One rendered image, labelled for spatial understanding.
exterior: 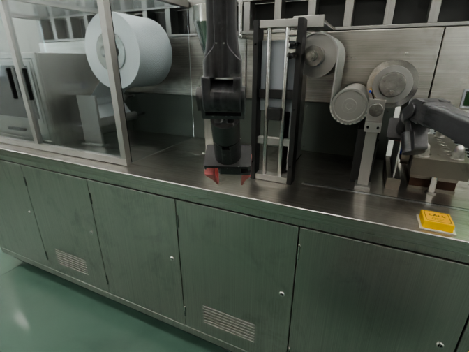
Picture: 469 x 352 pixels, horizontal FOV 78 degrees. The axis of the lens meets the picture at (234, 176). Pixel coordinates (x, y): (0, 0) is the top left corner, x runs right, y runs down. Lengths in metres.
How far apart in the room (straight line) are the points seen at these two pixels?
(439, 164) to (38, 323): 2.01
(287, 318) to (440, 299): 0.51
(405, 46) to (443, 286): 0.89
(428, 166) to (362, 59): 0.55
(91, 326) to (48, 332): 0.21
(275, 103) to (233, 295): 0.77
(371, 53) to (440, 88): 0.30
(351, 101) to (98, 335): 1.63
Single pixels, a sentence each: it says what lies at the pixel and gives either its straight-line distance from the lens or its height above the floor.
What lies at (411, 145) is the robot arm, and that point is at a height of 1.10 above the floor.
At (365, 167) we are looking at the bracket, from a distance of 1.10.
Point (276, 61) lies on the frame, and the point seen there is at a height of 1.32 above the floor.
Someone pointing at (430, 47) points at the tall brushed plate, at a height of 1.37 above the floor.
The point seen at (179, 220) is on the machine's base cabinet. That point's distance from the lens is 1.20.
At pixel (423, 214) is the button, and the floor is 0.92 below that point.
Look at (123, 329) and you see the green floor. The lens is 1.83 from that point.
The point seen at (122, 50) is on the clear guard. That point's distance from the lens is 1.32.
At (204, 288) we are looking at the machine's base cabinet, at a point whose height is 0.41.
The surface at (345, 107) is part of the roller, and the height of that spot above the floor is 1.17.
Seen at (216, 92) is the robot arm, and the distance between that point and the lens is 0.51.
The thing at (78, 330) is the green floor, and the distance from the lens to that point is 1.91.
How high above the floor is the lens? 1.32
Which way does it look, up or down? 22 degrees down
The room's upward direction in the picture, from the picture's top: straight up
